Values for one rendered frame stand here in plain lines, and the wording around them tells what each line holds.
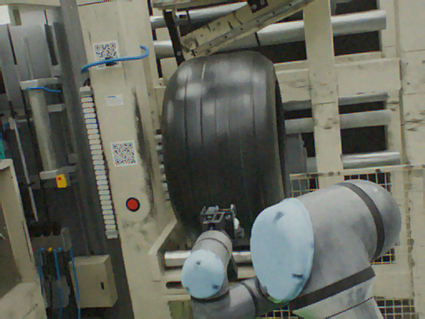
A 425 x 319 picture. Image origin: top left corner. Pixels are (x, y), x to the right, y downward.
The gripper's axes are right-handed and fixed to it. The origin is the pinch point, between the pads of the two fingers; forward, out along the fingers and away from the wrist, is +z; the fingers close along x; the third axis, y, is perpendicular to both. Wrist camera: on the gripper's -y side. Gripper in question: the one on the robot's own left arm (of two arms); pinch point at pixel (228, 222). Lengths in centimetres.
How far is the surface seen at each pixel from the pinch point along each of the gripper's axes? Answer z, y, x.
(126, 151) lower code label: 28.4, 14.3, 33.1
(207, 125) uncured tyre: 10.8, 22.2, 4.3
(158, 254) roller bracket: 18.8, -15.0, 25.2
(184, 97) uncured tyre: 15.7, 29.4, 10.1
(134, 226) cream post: 28.5, -9.3, 34.7
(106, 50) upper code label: 28, 44, 34
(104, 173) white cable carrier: 30, 8, 42
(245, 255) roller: 20.8, -17.7, 0.5
